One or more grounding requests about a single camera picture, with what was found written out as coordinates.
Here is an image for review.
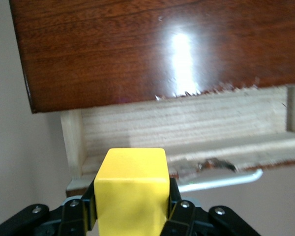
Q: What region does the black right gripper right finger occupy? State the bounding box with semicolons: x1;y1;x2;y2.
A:
159;177;261;236

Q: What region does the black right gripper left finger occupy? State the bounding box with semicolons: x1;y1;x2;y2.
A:
0;177;97;236

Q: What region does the yellow cube block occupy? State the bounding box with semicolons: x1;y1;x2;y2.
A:
93;147;172;236

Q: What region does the wooden drawer with white handle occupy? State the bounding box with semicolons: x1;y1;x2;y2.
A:
60;83;295;197

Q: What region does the dark wooden drawer cabinet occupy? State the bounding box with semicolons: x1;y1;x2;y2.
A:
8;0;295;114

